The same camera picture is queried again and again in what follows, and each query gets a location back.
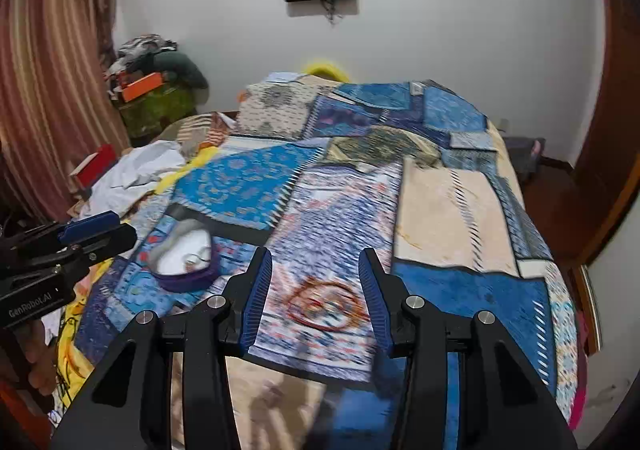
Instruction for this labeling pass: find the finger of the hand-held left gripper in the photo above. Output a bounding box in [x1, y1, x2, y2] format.
[58, 211, 121, 243]
[75, 223, 138, 265]

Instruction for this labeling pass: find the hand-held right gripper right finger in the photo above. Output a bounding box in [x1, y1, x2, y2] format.
[358, 247, 579, 450]

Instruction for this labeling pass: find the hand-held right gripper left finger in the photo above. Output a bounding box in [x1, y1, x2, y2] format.
[50, 246, 274, 450]

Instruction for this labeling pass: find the red bead bracelet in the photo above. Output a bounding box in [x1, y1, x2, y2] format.
[285, 279, 363, 331]

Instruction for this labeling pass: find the purple heart-shaped jewelry box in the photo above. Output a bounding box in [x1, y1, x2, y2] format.
[147, 217, 224, 294]

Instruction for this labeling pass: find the person's left hand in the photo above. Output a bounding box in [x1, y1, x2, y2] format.
[19, 317, 57, 395]

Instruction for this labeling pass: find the red box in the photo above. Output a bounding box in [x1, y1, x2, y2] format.
[69, 145, 120, 191]

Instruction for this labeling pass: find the white cloth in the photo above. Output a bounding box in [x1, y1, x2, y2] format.
[79, 140, 189, 221]

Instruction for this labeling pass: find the blue patchwork blanket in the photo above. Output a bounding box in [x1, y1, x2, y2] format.
[75, 72, 582, 450]

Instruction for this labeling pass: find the striped beige fabric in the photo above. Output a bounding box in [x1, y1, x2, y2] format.
[164, 112, 237, 157]

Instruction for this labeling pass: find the orange box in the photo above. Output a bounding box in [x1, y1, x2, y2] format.
[121, 72, 165, 103]

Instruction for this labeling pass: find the striped brown curtain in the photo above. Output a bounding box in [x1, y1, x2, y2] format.
[0, 0, 132, 227]

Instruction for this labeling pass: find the pile of clothes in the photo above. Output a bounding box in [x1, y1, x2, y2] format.
[106, 34, 179, 80]

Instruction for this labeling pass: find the dark grey pillow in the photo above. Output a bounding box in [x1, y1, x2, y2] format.
[152, 51, 209, 90]

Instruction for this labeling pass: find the dark grey cloth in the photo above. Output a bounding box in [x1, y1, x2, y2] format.
[501, 134, 547, 181]

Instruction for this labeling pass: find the pink bed sheet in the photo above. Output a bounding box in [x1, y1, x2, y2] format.
[569, 307, 602, 431]

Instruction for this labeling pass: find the yellow round object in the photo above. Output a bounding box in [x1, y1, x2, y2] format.
[301, 60, 352, 81]

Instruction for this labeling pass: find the brown wooden wardrobe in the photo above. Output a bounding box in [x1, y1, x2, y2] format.
[520, 0, 640, 275]

